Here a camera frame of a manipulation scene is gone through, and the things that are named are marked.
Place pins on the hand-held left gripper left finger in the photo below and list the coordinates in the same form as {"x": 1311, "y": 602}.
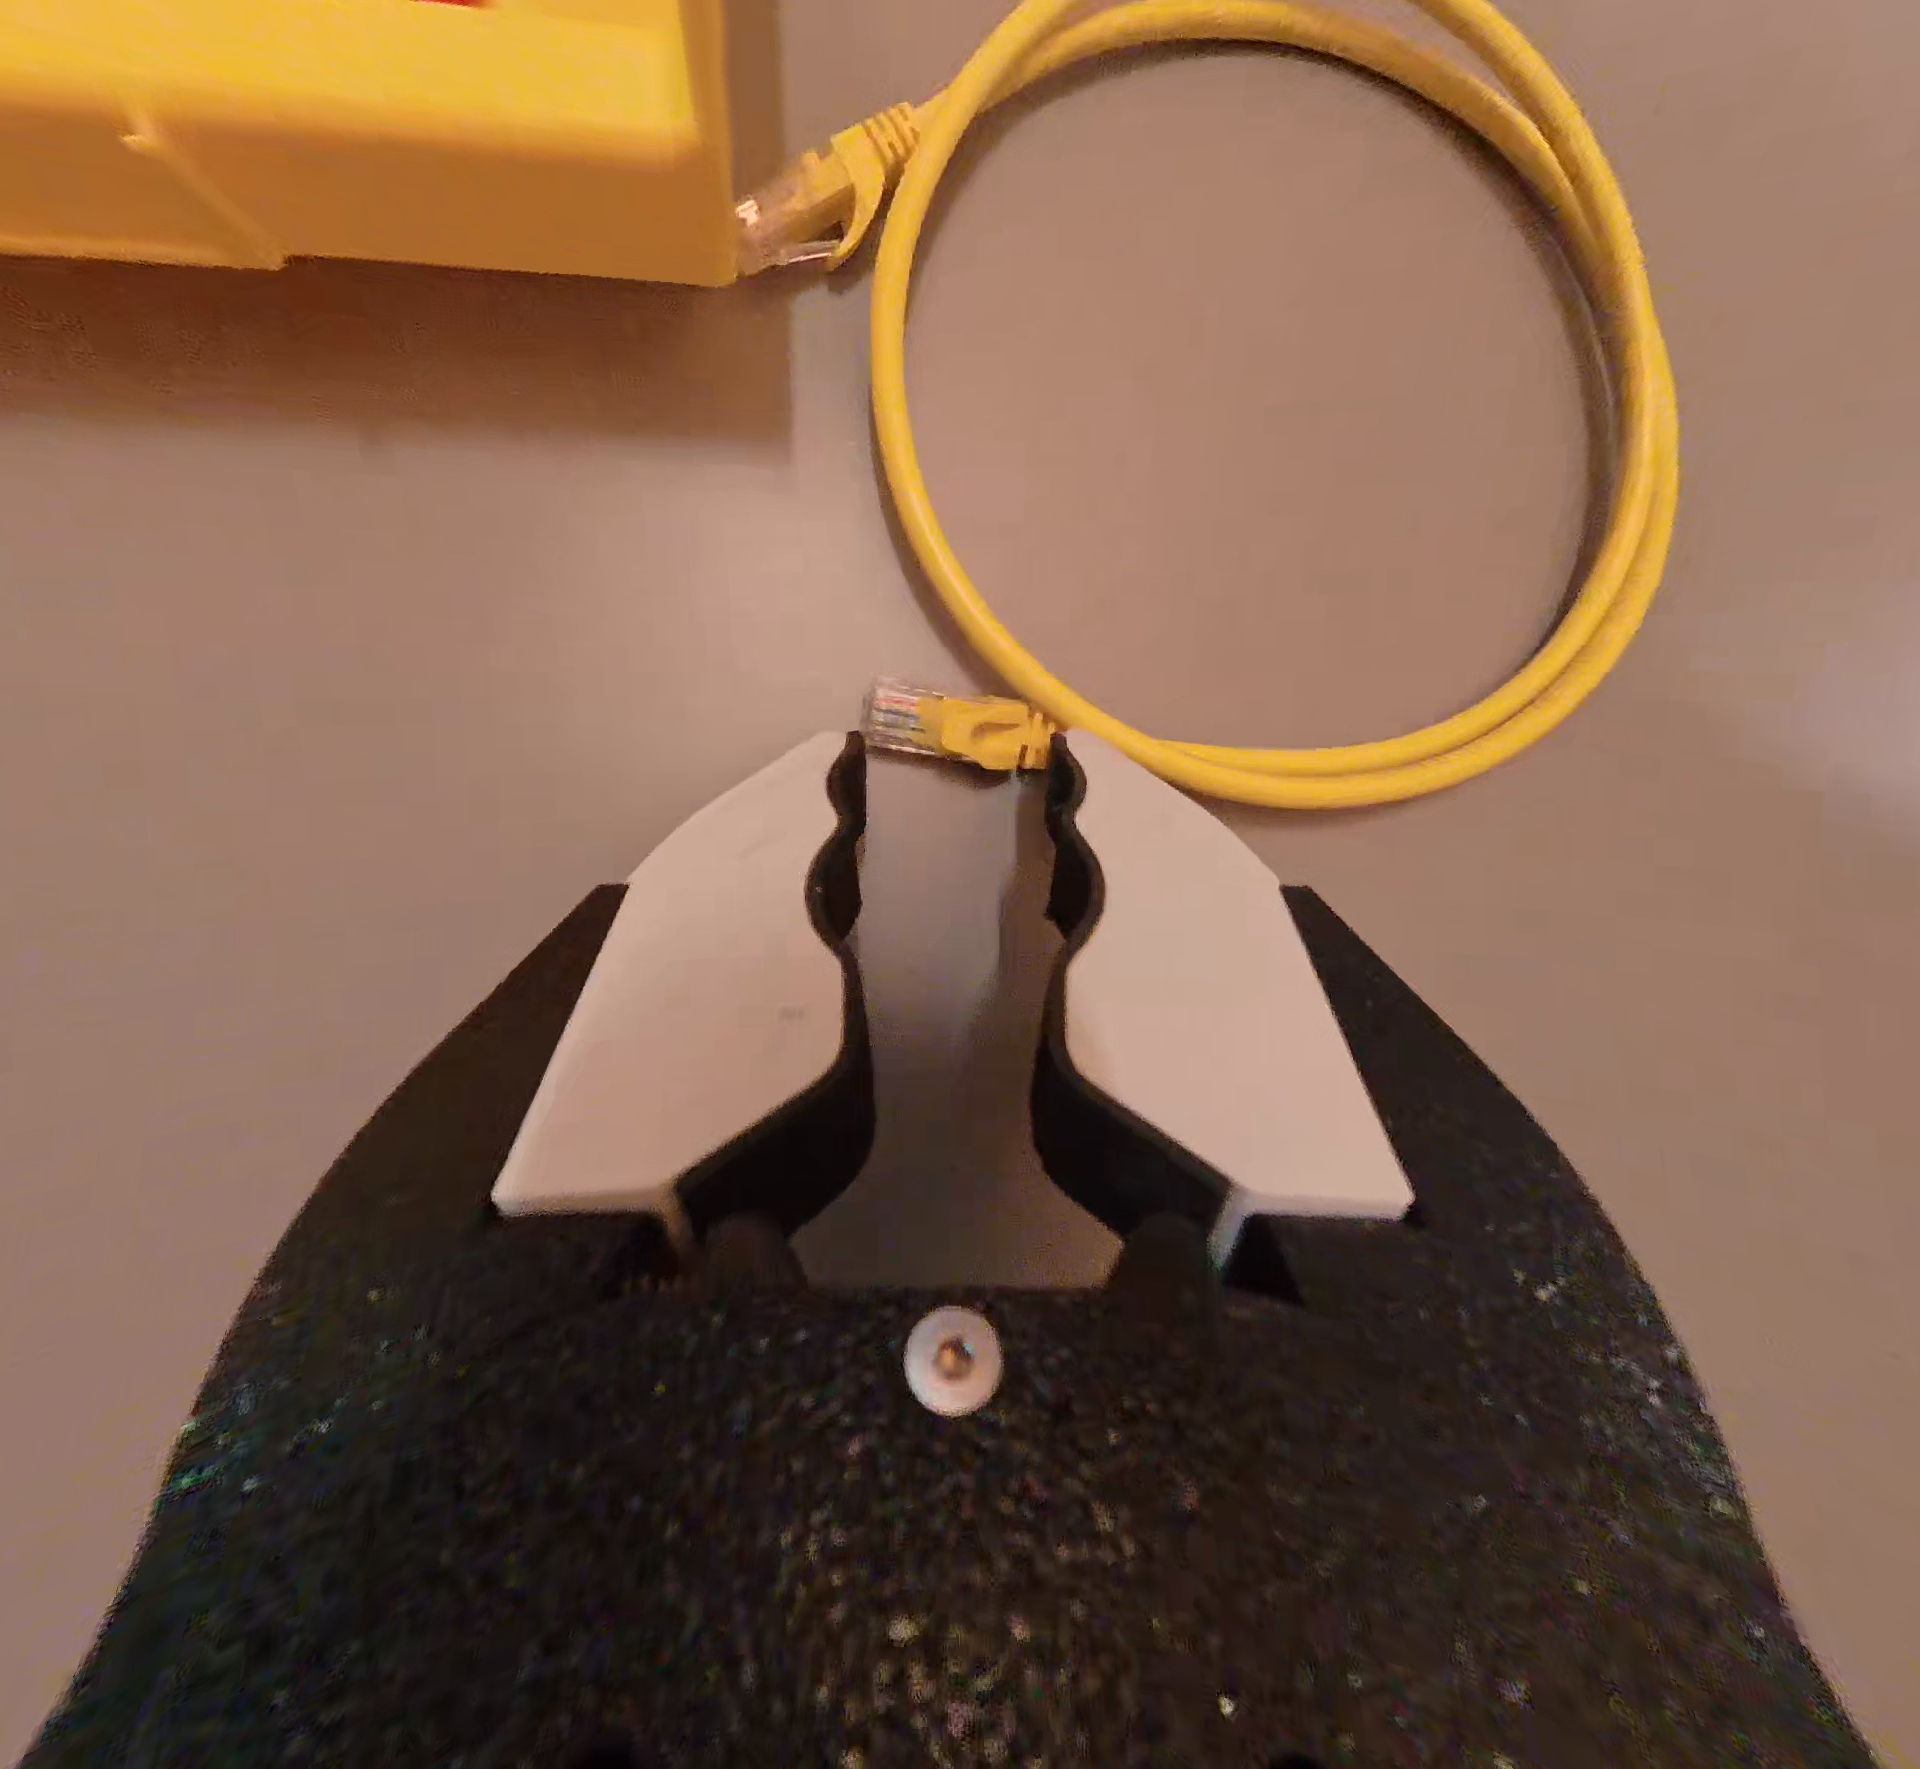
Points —
{"x": 676, "y": 1019}

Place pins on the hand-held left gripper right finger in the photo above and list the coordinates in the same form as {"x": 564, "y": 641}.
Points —
{"x": 1229, "y": 1019}

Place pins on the yellow plastic bin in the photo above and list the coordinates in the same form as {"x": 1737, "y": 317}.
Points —
{"x": 375, "y": 150}

